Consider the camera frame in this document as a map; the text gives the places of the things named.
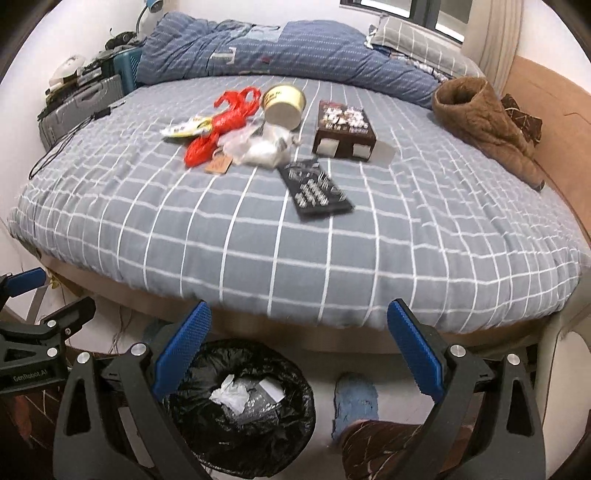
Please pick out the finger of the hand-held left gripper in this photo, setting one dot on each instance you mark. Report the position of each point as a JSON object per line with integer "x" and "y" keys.
{"x": 27, "y": 281}
{"x": 69, "y": 314}

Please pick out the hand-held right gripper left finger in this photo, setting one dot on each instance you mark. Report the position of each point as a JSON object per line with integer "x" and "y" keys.
{"x": 182, "y": 355}

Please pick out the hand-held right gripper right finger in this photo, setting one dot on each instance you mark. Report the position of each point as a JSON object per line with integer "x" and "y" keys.
{"x": 415, "y": 350}

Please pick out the white tissue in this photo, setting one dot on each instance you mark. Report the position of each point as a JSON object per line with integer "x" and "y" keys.
{"x": 226, "y": 394}

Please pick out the white paper leaflet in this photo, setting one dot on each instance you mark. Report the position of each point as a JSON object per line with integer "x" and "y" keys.
{"x": 270, "y": 390}

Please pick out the clear bubble wrap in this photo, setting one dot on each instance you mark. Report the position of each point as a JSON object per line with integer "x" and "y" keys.
{"x": 263, "y": 410}

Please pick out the black lined trash bin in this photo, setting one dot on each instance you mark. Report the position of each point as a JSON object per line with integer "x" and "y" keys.
{"x": 277, "y": 447}

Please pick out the black wipe packet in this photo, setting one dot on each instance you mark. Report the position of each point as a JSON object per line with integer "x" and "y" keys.
{"x": 314, "y": 189}

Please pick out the brown paper tag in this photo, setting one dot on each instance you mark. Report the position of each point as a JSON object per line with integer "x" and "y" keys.
{"x": 218, "y": 164}

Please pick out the yellow white wrapper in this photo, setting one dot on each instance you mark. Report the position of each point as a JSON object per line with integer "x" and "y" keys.
{"x": 184, "y": 129}

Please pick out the clear plastic bag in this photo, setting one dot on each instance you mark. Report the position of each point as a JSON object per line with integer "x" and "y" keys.
{"x": 263, "y": 147}

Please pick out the brown cardboard box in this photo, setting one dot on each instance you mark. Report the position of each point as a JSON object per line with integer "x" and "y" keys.
{"x": 344, "y": 124}

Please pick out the red plastic bag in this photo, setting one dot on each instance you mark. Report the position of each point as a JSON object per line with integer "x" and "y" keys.
{"x": 226, "y": 120}

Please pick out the yellow paper cup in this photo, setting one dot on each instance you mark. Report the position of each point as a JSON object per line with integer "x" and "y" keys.
{"x": 284, "y": 108}

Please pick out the person's left leg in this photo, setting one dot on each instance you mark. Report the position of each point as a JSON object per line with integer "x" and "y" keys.
{"x": 27, "y": 424}

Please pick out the person's leg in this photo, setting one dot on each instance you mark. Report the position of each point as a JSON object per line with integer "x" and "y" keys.
{"x": 27, "y": 424}
{"x": 392, "y": 447}

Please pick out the blue slipper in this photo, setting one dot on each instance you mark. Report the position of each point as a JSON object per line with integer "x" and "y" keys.
{"x": 355, "y": 401}

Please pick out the person's right leg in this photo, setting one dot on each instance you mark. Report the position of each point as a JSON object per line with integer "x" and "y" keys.
{"x": 392, "y": 447}

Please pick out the grey suitcase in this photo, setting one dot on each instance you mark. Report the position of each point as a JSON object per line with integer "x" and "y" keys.
{"x": 78, "y": 106}

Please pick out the white round device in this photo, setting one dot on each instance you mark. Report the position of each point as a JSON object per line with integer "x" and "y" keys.
{"x": 69, "y": 67}

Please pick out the teal plastic stool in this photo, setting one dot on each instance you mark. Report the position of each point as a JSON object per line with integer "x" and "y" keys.
{"x": 127, "y": 67}

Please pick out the brown padded garment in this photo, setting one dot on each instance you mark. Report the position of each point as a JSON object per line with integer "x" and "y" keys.
{"x": 480, "y": 115}

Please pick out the dark patterned cloth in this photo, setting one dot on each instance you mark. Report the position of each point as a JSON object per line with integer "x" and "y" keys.
{"x": 521, "y": 120}

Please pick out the wooden headboard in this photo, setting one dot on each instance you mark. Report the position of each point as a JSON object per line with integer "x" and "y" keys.
{"x": 563, "y": 138}

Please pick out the dark clutter pile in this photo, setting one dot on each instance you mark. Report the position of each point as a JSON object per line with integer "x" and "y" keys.
{"x": 120, "y": 39}

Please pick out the colourful patterned pillow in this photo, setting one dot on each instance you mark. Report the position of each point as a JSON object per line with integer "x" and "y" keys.
{"x": 415, "y": 62}

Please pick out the blue desk lamp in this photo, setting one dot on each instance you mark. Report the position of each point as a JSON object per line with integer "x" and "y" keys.
{"x": 154, "y": 4}

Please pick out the grey checked pillow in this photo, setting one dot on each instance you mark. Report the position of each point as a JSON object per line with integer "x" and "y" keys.
{"x": 415, "y": 37}

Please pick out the blue striped quilt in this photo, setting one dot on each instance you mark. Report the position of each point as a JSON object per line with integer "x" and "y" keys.
{"x": 300, "y": 50}

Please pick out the beige curtain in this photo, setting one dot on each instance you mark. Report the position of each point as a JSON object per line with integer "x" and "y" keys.
{"x": 494, "y": 37}

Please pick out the dark framed window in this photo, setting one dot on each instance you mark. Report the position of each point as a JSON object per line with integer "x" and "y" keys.
{"x": 443, "y": 14}

